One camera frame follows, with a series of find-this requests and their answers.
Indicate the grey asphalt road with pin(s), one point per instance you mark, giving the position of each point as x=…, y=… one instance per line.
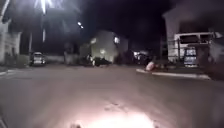
x=100, y=90

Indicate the white building with balcony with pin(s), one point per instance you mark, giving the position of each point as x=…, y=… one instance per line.
x=190, y=36

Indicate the white car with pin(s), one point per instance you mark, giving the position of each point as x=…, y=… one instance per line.
x=37, y=58

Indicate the street lamp pole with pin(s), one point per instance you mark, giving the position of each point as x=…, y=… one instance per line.
x=43, y=23

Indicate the pale concrete kerb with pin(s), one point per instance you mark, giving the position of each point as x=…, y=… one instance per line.
x=173, y=74

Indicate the pale building with lit window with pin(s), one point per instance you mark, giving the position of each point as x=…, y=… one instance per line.
x=106, y=45

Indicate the pale wall with gate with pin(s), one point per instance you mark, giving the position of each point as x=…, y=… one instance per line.
x=8, y=45

